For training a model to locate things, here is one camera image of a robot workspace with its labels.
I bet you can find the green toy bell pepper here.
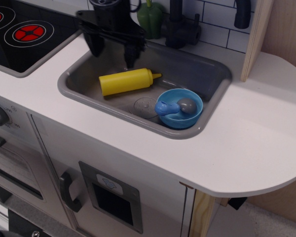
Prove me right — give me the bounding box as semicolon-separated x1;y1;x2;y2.
137;0;163;40

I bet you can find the blue and grey toy spoon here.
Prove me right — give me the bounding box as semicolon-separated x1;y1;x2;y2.
154;98;197;116

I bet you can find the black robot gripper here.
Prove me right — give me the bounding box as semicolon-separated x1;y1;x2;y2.
76;10;146;69

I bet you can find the yellow toy mustard bottle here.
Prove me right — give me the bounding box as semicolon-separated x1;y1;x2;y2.
99;68;162;96

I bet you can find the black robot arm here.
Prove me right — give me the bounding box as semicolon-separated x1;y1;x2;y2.
76;0;146;69

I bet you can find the grey plastic sink basin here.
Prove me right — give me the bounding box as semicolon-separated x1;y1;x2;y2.
58;41;232;139

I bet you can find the grey toy oven door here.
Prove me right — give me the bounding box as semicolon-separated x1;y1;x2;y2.
0;141;44;200

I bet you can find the grey cabinet door handle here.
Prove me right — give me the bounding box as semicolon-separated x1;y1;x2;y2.
59;172;82;213

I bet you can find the light wooden side panel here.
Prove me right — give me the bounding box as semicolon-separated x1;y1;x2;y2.
240;0;274;82

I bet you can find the light blue plastic bowl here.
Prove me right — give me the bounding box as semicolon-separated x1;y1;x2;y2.
154;88;203;129

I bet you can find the grey ice dispenser panel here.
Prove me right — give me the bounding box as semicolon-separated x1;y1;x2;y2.
79;161;143;234

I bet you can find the black toy faucet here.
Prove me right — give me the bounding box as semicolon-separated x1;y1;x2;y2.
161;0;252;52

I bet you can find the black toy stovetop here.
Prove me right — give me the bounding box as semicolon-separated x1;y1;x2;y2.
0;0;81;78

